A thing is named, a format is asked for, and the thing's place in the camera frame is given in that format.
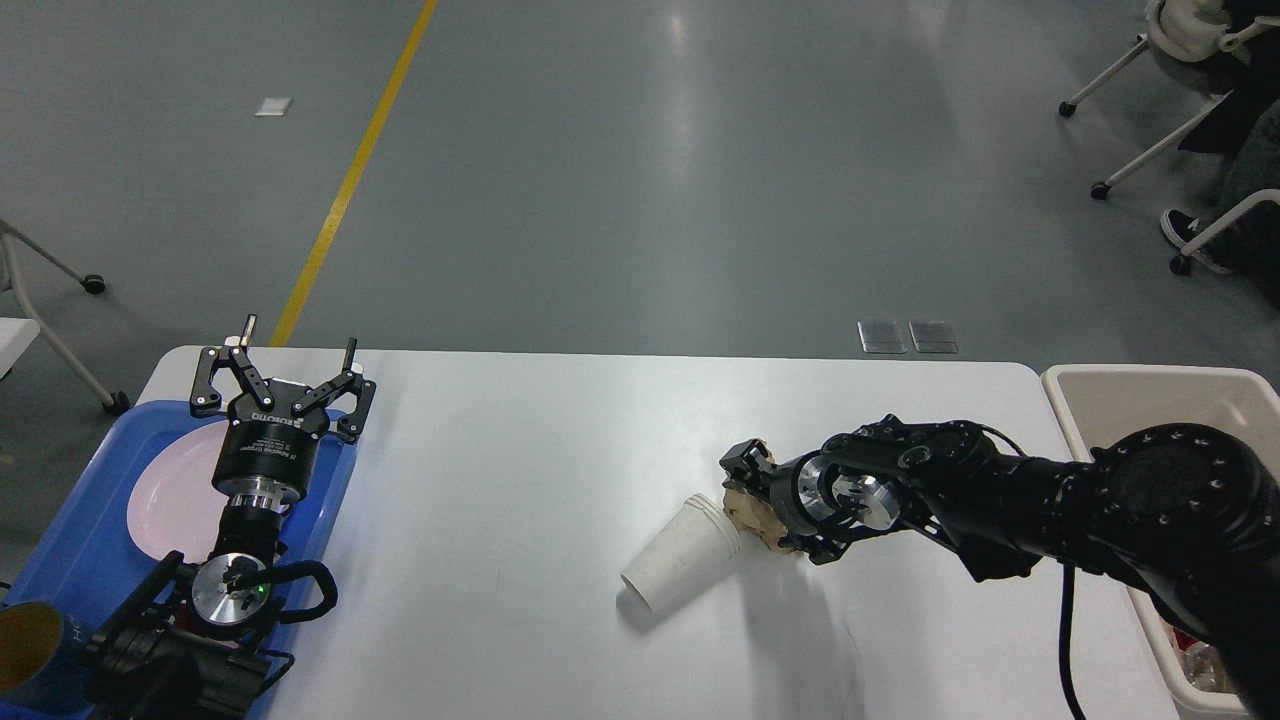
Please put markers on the beige plastic bin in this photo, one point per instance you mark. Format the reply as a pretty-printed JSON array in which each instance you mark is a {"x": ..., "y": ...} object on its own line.
[{"x": 1098, "y": 404}]

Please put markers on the folding table leg frame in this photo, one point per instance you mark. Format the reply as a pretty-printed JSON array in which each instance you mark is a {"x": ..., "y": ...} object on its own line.
[{"x": 20, "y": 282}]

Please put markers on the blue plastic tray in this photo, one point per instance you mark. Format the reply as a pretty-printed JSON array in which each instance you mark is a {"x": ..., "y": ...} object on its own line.
[{"x": 87, "y": 562}]

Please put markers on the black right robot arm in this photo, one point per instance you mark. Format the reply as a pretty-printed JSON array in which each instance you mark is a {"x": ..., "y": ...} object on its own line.
[{"x": 1182, "y": 512}]

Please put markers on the foil ball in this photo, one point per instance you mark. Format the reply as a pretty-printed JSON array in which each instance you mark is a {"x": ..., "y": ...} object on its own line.
[{"x": 1204, "y": 669}]

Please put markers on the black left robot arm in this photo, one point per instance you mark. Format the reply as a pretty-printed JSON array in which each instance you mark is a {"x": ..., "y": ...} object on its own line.
[{"x": 191, "y": 640}]

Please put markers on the brown paper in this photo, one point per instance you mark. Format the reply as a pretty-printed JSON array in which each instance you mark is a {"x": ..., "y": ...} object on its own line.
[{"x": 755, "y": 517}]

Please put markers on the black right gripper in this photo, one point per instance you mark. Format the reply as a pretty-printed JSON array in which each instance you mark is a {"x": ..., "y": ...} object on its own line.
[{"x": 797, "y": 490}]

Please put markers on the teal mug yellow inside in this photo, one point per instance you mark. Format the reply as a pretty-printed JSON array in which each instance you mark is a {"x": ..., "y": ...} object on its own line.
[{"x": 41, "y": 668}]

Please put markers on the metal floor socket plate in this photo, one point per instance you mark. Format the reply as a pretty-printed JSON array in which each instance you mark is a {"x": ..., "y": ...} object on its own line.
[{"x": 887, "y": 338}]

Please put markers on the white paper cups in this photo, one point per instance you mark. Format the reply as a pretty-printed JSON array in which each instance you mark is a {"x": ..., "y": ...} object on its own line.
[{"x": 685, "y": 555}]

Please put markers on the pink plate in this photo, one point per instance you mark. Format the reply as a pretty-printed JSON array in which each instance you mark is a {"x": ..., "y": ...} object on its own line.
[{"x": 197, "y": 499}]

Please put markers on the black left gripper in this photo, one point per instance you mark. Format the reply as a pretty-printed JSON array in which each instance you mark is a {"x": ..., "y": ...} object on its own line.
[{"x": 268, "y": 450}]

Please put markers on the black sneaker at right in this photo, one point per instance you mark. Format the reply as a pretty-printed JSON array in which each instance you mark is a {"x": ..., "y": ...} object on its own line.
[{"x": 1179, "y": 230}]

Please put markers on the crushed red can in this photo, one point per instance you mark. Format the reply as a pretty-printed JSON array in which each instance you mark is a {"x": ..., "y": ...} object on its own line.
[{"x": 1181, "y": 641}]

